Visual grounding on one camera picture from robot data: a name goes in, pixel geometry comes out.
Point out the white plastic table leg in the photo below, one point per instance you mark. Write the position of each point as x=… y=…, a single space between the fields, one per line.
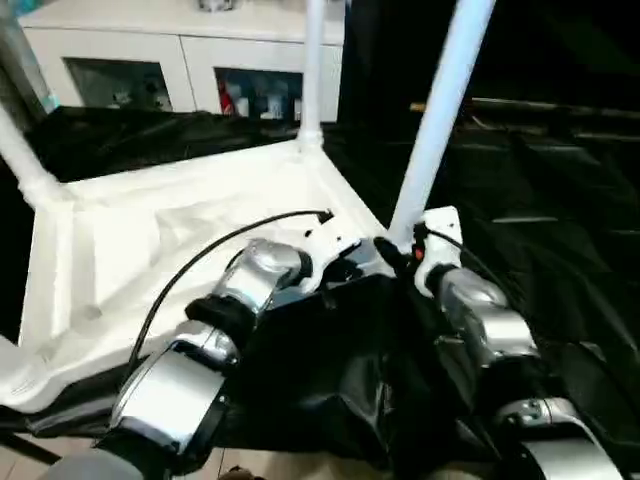
x=20 y=150
x=314 y=75
x=9 y=360
x=440 y=125

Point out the white plastic table top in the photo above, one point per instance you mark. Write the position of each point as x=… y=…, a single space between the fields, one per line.
x=125 y=225

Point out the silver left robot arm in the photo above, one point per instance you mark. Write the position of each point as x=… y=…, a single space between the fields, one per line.
x=165 y=390

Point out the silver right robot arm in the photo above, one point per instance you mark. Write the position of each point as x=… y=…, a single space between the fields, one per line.
x=495 y=320

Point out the black plastic sheet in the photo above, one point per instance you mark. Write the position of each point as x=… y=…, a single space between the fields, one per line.
x=550 y=225

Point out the black backdrop cloth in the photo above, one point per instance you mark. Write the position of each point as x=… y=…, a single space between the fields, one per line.
x=550 y=45

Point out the small grey patterned ornament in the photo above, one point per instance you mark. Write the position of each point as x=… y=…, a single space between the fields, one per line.
x=216 y=4

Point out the white glass-door cabinet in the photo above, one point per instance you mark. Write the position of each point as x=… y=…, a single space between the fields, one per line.
x=150 y=35

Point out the light blue strip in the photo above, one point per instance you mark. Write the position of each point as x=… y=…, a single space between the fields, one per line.
x=48 y=97

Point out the grey curtain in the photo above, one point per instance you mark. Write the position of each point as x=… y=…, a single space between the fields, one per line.
x=20 y=55

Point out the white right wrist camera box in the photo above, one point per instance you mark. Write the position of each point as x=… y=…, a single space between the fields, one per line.
x=440 y=230

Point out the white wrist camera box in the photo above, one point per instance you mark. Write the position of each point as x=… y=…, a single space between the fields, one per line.
x=330 y=240
x=440 y=230

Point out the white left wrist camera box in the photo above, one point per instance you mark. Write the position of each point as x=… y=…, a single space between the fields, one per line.
x=330 y=240

